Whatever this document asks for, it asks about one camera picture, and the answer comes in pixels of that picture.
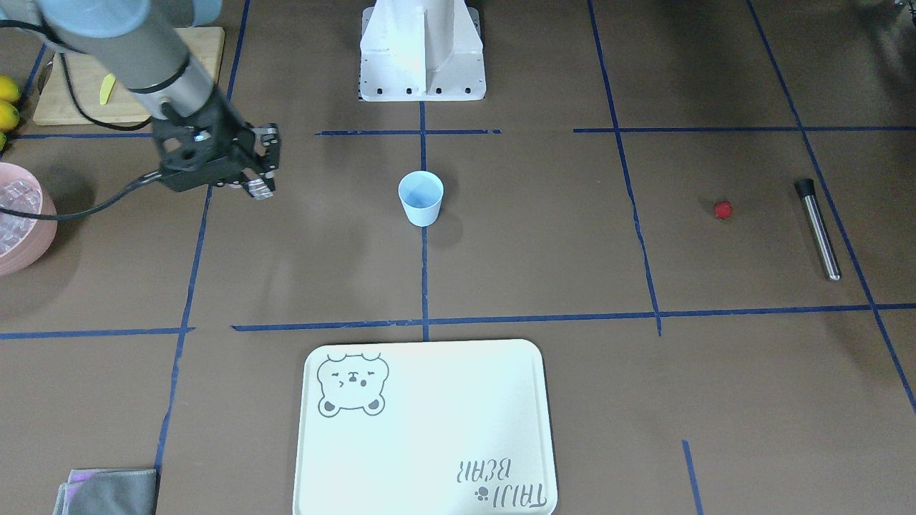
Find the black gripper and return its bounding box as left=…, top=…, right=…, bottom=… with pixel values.
left=152, top=92, right=282, bottom=200

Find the clear ice cube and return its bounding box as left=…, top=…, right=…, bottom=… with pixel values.
left=245, top=177, right=276, bottom=201

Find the light blue cup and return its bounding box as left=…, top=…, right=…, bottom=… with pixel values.
left=398, top=170, right=444, bottom=227

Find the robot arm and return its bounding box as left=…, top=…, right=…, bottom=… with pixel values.
left=2, top=1, right=281, bottom=200

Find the pink bowl of ice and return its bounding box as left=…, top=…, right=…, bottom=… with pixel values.
left=1, top=162, right=58, bottom=276

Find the yellow plastic knife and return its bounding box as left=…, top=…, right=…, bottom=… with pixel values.
left=98, top=73, right=117, bottom=106

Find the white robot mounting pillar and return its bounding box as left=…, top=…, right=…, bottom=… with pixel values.
left=358, top=1, right=487, bottom=102

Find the wooden cutting board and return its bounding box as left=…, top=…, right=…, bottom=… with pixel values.
left=32, top=26, right=225, bottom=127

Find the cream bear tray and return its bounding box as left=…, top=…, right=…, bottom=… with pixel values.
left=292, top=339, right=559, bottom=514

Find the grey folded cloth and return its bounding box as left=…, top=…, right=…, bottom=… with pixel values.
left=52, top=467, right=158, bottom=514

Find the red strawberry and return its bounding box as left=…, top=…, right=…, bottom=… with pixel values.
left=713, top=201, right=734, bottom=220

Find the steel muddler black head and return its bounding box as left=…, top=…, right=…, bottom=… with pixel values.
left=793, top=178, right=842, bottom=283

